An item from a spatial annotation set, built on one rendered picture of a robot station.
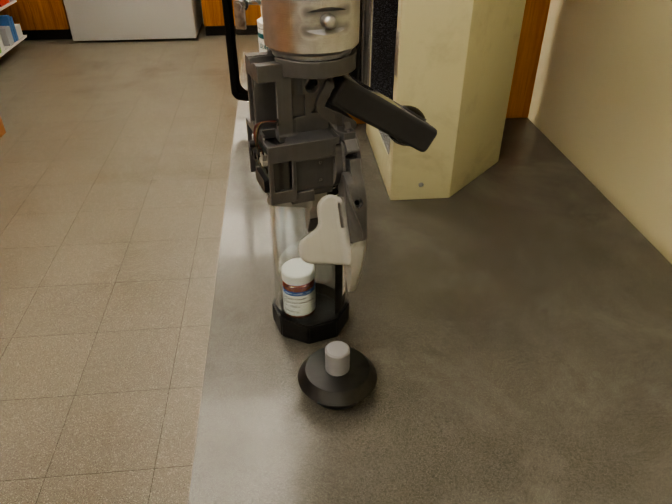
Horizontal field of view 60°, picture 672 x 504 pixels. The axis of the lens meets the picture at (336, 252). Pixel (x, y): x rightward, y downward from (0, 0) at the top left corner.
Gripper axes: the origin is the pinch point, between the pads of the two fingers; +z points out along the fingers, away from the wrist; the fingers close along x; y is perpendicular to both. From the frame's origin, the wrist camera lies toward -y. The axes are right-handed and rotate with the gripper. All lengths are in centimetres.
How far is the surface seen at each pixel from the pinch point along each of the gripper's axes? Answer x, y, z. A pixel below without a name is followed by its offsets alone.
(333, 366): 1.4, 0.8, 14.3
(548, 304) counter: -3.4, -33.5, 19.3
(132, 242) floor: -196, 23, 113
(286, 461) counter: 7.7, 8.5, 19.5
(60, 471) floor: -80, 54, 113
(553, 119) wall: -55, -75, 17
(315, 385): 2.0, 3.2, 15.9
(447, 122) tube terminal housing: -35.7, -34.3, 4.5
